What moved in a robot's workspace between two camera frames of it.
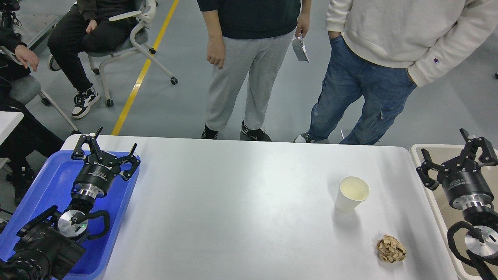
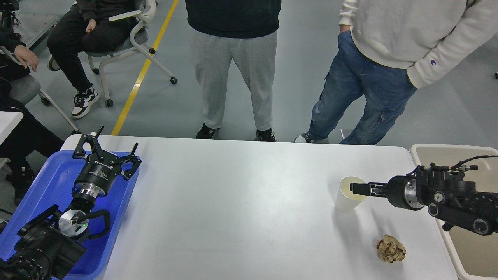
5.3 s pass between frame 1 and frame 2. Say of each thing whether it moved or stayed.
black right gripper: moved
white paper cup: stayed
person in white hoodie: stayed
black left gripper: stayed
